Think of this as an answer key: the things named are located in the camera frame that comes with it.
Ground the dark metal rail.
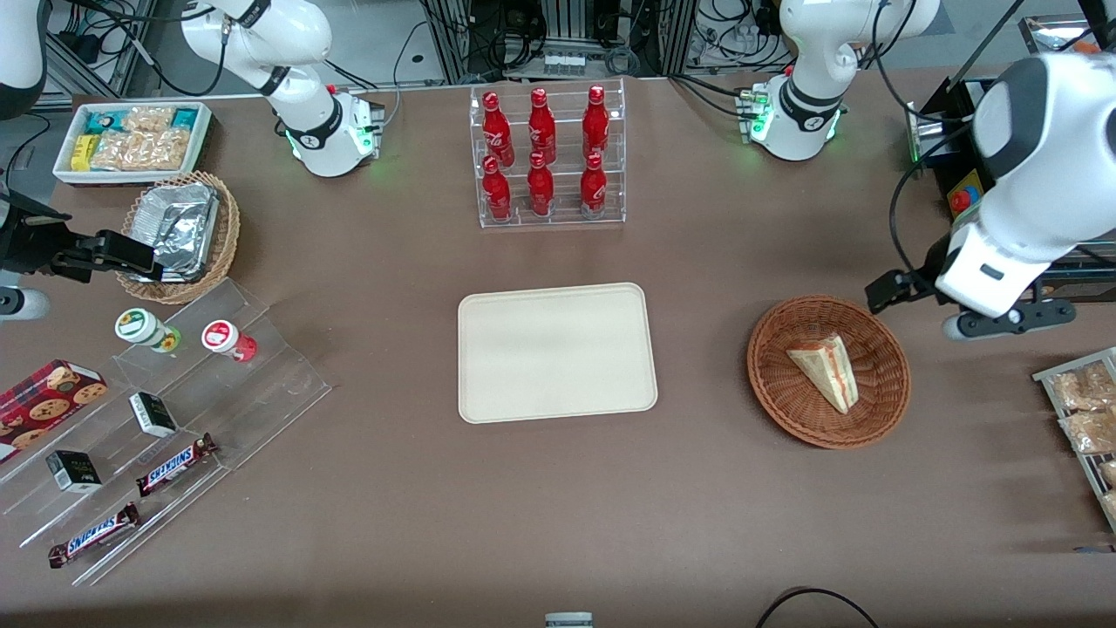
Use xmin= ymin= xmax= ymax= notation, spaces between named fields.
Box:
xmin=1038 ymin=242 xmax=1116 ymax=303

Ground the clear acrylic step display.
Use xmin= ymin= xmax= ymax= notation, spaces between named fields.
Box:
xmin=0 ymin=278 xmax=333 ymax=588

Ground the red cookie box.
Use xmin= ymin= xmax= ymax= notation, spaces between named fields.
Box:
xmin=0 ymin=358 xmax=110 ymax=464

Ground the white plastic snack bin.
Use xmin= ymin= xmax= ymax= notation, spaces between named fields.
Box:
xmin=52 ymin=101 xmax=215 ymax=188

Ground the small black box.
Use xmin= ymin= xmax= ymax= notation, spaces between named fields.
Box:
xmin=128 ymin=391 xmax=180 ymax=440
xmin=44 ymin=449 xmax=104 ymax=495

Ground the aluminium equipment rack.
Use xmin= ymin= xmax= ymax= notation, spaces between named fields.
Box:
xmin=418 ymin=0 xmax=700 ymax=85

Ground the red cola bottle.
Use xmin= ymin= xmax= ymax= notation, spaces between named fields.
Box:
xmin=527 ymin=152 xmax=555 ymax=217
xmin=580 ymin=153 xmax=608 ymax=218
xmin=527 ymin=87 xmax=557 ymax=165
xmin=481 ymin=155 xmax=513 ymax=221
xmin=481 ymin=91 xmax=516 ymax=168
xmin=582 ymin=85 xmax=610 ymax=160

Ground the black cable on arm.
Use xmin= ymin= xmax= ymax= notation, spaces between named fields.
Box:
xmin=888 ymin=120 xmax=970 ymax=282

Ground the red lid yogurt cup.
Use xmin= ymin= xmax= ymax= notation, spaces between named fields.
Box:
xmin=201 ymin=319 xmax=259 ymax=365

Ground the yellow emergency stop button box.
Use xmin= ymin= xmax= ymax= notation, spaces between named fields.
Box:
xmin=947 ymin=168 xmax=988 ymax=221

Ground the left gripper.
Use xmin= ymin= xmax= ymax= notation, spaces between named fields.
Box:
xmin=865 ymin=222 xmax=1051 ymax=319

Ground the black diagonal pole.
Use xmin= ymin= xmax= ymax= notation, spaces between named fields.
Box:
xmin=945 ymin=0 xmax=1030 ymax=92

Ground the triangle sandwich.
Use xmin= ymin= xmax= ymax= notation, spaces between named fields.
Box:
xmin=786 ymin=332 xmax=861 ymax=416

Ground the metal wire tray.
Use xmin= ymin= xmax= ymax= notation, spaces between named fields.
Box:
xmin=1032 ymin=346 xmax=1116 ymax=534

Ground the clear bag of snacks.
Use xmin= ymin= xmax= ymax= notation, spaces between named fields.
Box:
xmin=90 ymin=131 xmax=146 ymax=172
xmin=121 ymin=106 xmax=176 ymax=134
xmin=139 ymin=128 xmax=192 ymax=172

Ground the black cable loop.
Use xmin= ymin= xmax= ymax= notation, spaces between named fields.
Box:
xmin=753 ymin=586 xmax=882 ymax=628

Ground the black control box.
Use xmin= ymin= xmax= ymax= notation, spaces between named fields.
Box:
xmin=905 ymin=76 xmax=1000 ymax=175

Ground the light tan wicker basket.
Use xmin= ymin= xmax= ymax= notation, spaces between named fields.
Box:
xmin=115 ymin=170 xmax=242 ymax=306

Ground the green lid yogurt cup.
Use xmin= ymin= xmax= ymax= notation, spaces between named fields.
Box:
xmin=114 ymin=307 xmax=183 ymax=355

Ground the black cable at base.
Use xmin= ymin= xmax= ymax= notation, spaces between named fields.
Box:
xmin=324 ymin=21 xmax=437 ymax=116

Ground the Snickers chocolate bar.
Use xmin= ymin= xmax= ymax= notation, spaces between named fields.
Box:
xmin=47 ymin=502 xmax=143 ymax=570
xmin=134 ymin=433 xmax=220 ymax=499

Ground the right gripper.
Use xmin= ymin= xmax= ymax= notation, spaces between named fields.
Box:
xmin=0 ymin=192 xmax=165 ymax=284

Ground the brown wicker basket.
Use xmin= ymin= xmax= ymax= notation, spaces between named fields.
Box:
xmin=746 ymin=295 xmax=913 ymax=451

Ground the cream plastic tray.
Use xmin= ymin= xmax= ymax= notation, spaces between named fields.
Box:
xmin=457 ymin=282 xmax=659 ymax=426

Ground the clear acrylic bottle rack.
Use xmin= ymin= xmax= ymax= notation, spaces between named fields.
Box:
xmin=468 ymin=78 xmax=628 ymax=230

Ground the silver foil container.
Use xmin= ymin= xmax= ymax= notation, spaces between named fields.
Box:
xmin=130 ymin=181 xmax=221 ymax=283

